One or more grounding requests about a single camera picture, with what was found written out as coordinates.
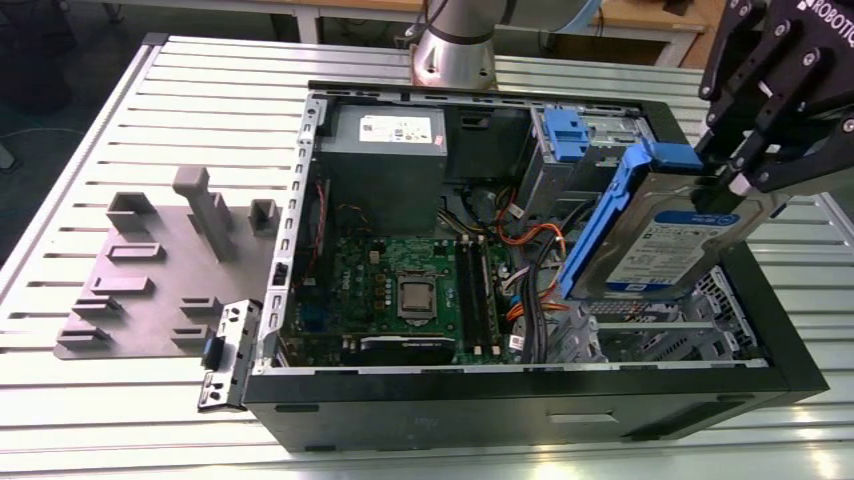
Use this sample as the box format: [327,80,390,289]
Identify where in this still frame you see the orange power wire bundle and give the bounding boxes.
[497,223,570,322]

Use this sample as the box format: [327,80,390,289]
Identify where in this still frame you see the black plastic air duct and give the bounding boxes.
[441,105,536,182]

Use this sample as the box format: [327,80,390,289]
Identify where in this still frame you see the CPU socket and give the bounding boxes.
[394,269,448,329]

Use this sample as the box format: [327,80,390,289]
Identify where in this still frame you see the black cable bundle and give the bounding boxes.
[520,199,606,364]

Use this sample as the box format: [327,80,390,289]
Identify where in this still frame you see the blue drive latch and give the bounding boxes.
[544,107,593,164]

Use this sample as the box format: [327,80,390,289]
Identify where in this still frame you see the hard disk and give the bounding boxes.
[558,142,793,301]

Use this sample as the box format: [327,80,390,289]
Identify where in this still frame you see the white metal desk frame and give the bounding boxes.
[266,7,429,46]

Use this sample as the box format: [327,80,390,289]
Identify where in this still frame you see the black RAM slot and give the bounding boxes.
[458,235,488,354]
[474,235,504,354]

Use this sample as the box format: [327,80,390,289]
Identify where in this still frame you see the metal disk bay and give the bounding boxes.
[566,294,766,364]

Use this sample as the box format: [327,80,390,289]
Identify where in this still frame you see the wooden desk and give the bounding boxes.
[597,0,720,69]

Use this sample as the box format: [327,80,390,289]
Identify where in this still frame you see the grey parts rack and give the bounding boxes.
[53,167,282,361]

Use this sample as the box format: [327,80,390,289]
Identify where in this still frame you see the blue bracket latch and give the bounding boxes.
[202,337,227,370]

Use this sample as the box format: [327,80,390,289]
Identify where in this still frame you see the green motherboard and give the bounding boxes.
[279,234,529,366]

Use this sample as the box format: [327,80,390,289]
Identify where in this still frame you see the grey power supply unit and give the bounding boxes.
[313,104,449,239]

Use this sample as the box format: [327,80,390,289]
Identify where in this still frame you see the black PC case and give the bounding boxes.
[243,78,832,454]

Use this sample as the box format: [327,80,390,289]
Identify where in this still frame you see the metal optical drive cage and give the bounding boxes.
[520,104,669,221]

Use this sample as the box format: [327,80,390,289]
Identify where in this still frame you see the metal expansion slot bracket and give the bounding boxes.
[198,298,263,413]

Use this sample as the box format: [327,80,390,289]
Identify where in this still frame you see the silver CPU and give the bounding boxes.
[400,279,441,309]

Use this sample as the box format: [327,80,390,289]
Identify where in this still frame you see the black graphics card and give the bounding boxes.
[339,334,460,366]

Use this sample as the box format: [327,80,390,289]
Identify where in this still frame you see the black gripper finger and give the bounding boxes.
[693,118,854,214]
[693,0,829,174]

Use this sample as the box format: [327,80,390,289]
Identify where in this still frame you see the thin red wire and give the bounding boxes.
[303,177,334,289]

